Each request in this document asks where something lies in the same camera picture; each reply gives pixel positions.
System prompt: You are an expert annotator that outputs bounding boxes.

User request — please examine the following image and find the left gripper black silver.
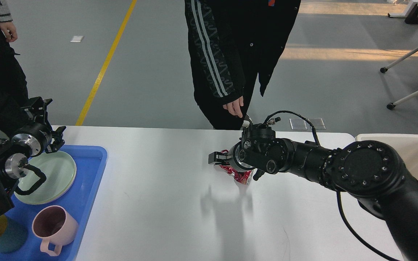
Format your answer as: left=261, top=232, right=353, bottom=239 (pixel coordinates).
left=10, top=96, right=66, bottom=157

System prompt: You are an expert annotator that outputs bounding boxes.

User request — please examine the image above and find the clear floor plate left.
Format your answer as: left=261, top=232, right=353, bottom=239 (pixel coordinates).
left=289, top=118, right=308, bottom=131

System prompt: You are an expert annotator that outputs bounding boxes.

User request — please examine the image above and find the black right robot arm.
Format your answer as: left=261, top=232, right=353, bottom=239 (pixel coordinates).
left=208, top=112, right=418, bottom=261

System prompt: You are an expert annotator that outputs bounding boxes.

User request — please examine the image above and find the green plate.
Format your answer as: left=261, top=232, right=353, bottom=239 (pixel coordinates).
left=15, top=151, right=77, bottom=205

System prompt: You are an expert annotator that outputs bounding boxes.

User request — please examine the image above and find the pink mug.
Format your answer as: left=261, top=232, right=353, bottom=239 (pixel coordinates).
left=32, top=205, right=79, bottom=257

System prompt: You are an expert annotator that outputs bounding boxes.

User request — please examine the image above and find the person in black coat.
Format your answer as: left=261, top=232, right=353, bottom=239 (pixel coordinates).
left=184, top=0, right=301, bottom=130

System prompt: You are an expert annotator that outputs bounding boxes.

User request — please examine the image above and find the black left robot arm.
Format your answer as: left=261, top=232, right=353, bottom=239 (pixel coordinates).
left=0, top=96, right=66, bottom=216

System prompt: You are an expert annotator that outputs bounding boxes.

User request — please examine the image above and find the blue plastic tray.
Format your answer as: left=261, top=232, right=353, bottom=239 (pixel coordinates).
left=0, top=145, right=107, bottom=261

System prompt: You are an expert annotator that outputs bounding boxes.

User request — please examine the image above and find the crushed red can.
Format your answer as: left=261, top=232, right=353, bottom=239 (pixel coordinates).
left=220, top=165, right=253, bottom=185

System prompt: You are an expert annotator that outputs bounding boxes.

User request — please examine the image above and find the clear floor plate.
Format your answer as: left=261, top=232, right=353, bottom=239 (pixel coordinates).
left=308, top=118, right=327, bottom=130
left=289, top=118, right=308, bottom=131

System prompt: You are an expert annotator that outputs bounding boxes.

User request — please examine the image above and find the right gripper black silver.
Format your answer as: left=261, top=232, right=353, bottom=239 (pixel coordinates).
left=208, top=142, right=265, bottom=181

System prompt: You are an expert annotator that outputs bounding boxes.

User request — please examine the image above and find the teal yellow cup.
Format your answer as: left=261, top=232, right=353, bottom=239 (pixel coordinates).
left=0, top=215, right=28, bottom=254

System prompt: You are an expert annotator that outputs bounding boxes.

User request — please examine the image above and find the clear floor plate right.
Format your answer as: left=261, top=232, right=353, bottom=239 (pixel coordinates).
left=308, top=118, right=327, bottom=130

